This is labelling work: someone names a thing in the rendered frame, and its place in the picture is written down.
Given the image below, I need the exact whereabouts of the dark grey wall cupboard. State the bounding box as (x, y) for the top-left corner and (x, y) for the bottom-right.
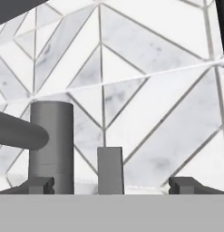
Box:
(0, 0), (49, 28)

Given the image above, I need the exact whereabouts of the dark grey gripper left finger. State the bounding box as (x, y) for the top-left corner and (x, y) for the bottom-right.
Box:
(0, 176), (55, 195)

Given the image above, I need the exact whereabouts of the grey tap lever handle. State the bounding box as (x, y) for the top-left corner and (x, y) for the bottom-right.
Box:
(97, 146), (125, 195)

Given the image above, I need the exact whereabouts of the grey sink tap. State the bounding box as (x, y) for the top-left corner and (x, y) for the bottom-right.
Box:
(0, 101), (75, 195)

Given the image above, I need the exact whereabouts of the black tall appliance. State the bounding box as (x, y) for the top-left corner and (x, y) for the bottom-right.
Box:
(215, 0), (224, 62)

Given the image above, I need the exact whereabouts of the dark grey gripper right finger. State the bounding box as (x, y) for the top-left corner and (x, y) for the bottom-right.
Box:
(168, 176), (224, 195)

